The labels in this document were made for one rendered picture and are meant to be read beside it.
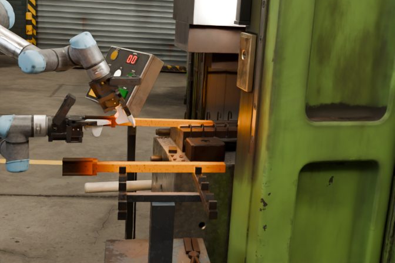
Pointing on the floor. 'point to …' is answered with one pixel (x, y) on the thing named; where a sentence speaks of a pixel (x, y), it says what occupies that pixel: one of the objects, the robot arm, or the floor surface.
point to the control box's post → (130, 180)
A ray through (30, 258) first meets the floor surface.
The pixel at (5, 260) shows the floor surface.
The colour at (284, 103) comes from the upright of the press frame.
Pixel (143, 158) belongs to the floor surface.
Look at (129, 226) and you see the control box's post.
